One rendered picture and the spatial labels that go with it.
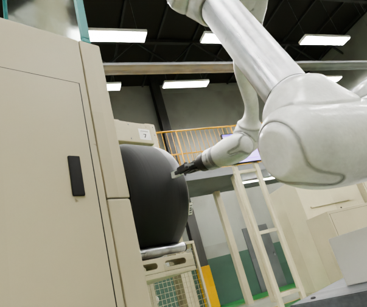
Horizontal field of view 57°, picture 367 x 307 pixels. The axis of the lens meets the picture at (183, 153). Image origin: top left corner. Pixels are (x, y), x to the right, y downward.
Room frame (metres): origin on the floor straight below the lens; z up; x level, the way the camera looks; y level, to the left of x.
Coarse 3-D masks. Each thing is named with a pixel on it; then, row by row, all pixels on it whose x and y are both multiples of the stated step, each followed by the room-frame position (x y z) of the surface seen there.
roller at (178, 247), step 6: (156, 246) 1.52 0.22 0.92; (162, 246) 1.54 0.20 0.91; (168, 246) 1.56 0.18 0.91; (174, 246) 1.58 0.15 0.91; (180, 246) 1.60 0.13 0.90; (186, 246) 1.63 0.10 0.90; (144, 252) 1.46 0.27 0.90; (150, 252) 1.48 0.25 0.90; (156, 252) 1.50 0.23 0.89; (162, 252) 1.53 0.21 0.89; (168, 252) 1.56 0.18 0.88; (174, 252) 1.59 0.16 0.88; (144, 258) 1.48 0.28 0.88
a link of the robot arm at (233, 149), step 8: (232, 136) 1.17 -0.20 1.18; (240, 136) 1.15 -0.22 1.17; (248, 136) 1.17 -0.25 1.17; (216, 144) 1.21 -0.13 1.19; (224, 144) 1.17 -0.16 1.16; (232, 144) 1.15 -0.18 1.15; (240, 144) 1.14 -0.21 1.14; (248, 144) 1.16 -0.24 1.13; (216, 152) 1.21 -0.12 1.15; (224, 152) 1.18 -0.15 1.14; (232, 152) 1.17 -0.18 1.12; (240, 152) 1.16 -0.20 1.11; (248, 152) 1.17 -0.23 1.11; (216, 160) 1.23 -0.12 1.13; (224, 160) 1.21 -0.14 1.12; (232, 160) 1.19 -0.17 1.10; (240, 160) 1.20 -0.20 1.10
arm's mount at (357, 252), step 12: (360, 228) 0.63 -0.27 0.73; (336, 240) 0.66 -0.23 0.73; (348, 240) 0.65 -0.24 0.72; (360, 240) 0.63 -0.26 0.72; (336, 252) 0.66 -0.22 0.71; (348, 252) 0.65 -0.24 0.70; (360, 252) 0.64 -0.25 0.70; (348, 264) 0.66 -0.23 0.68; (360, 264) 0.64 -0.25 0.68; (348, 276) 0.66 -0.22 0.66; (360, 276) 0.65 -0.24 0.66
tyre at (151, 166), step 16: (128, 144) 1.48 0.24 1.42; (128, 160) 1.40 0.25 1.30; (144, 160) 1.40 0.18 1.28; (160, 160) 1.47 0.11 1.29; (128, 176) 1.40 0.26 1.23; (144, 176) 1.38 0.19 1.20; (160, 176) 1.42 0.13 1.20; (144, 192) 1.38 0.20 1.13; (160, 192) 1.42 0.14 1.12; (176, 192) 1.48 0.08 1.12; (144, 208) 1.40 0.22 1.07; (160, 208) 1.43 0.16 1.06; (176, 208) 1.49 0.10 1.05; (144, 224) 1.42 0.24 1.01; (160, 224) 1.46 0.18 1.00; (176, 224) 1.53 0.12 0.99; (144, 240) 1.46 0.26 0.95; (160, 240) 1.52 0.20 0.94; (176, 240) 1.60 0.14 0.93; (160, 256) 1.70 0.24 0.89
